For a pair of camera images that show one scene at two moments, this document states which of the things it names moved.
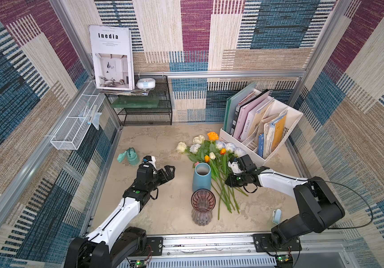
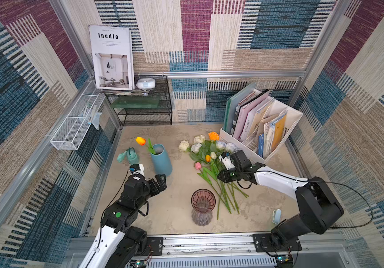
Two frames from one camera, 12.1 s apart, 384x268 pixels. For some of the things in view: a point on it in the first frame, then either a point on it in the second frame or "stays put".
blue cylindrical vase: [201, 176] → [161, 162]
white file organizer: [256, 125] stays put
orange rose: [212, 135] stays put
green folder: [231, 103] stays put
